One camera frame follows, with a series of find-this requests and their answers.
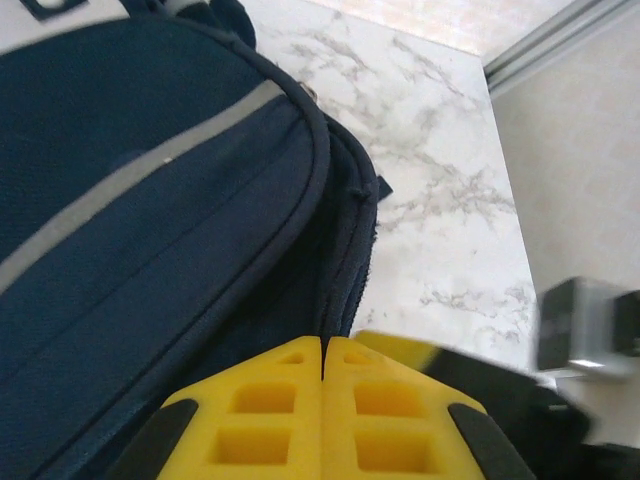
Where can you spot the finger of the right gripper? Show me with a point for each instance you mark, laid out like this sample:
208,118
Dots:
475,380

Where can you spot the navy blue backpack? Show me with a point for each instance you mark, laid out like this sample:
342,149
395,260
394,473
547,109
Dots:
150,200

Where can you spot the aluminium frame post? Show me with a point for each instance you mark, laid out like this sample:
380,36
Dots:
550,50

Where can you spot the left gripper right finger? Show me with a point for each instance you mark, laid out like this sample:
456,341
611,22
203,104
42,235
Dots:
380,425

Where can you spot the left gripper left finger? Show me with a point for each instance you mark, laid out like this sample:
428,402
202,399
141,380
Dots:
270,425

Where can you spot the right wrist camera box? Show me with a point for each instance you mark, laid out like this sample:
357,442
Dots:
585,325

